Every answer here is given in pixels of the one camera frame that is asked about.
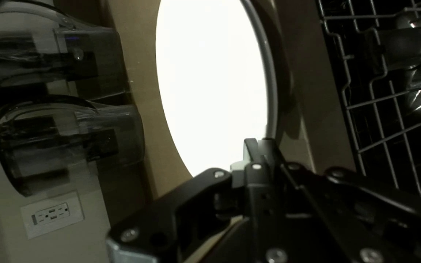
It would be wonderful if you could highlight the white round plate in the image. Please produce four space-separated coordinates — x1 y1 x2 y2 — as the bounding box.
155 0 279 179

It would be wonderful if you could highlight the white wall outlet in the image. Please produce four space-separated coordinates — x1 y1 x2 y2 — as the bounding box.
19 192 85 240

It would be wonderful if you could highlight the dark translucent countertop appliance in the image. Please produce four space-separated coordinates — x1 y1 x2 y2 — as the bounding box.
0 96 146 198
0 24 130 107

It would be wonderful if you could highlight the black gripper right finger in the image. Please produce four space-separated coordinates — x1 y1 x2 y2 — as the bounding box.
260 138 421 263

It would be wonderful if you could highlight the clear drinking glass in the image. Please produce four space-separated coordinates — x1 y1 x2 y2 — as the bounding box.
380 9 421 72

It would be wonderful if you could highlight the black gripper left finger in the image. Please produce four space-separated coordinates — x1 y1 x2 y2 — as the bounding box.
107 138 271 263

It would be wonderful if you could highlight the metal wire dishwasher rack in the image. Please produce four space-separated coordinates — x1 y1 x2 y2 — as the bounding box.
317 0 421 202

